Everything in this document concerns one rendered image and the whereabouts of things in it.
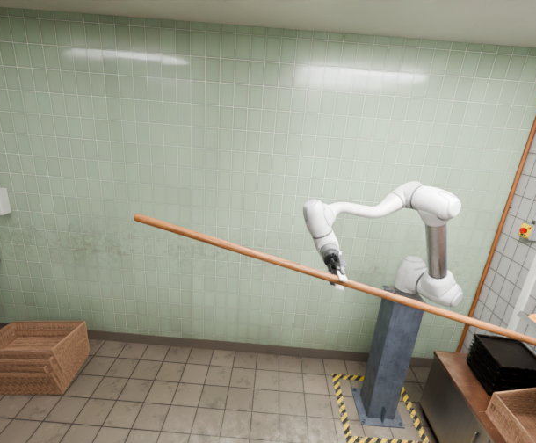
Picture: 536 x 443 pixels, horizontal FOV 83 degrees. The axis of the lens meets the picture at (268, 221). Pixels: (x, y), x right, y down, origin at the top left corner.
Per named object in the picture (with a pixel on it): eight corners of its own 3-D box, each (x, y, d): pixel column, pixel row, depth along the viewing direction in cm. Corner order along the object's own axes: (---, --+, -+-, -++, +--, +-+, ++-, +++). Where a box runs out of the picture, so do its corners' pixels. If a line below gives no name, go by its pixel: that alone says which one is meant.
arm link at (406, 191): (386, 188, 162) (408, 194, 151) (409, 173, 168) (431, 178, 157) (387, 208, 169) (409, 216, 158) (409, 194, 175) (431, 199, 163)
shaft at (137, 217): (131, 221, 109) (133, 214, 108) (134, 218, 112) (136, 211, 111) (552, 352, 122) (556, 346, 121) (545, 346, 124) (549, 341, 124)
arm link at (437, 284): (432, 283, 196) (467, 301, 178) (416, 298, 191) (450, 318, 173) (427, 178, 157) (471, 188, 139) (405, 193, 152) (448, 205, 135)
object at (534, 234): (527, 236, 210) (532, 221, 207) (539, 241, 200) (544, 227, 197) (516, 235, 210) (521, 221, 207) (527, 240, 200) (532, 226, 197)
